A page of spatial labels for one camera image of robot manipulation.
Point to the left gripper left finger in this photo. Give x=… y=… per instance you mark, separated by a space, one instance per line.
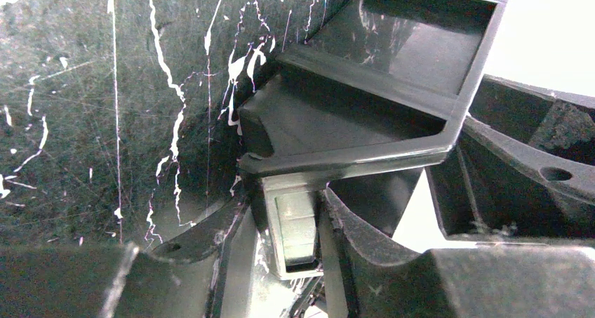
x=179 y=278

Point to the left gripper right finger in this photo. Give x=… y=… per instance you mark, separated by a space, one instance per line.
x=367 y=274

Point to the black card tray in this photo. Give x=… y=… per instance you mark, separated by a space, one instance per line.
x=383 y=86

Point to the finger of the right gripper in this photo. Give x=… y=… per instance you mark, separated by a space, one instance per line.
x=522 y=169

